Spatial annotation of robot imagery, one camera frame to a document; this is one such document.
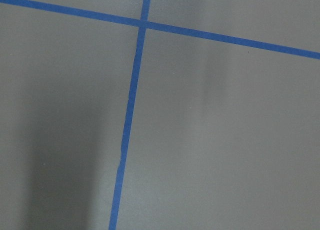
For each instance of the brown paper table cover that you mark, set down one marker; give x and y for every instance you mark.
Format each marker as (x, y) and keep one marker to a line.
(159, 114)

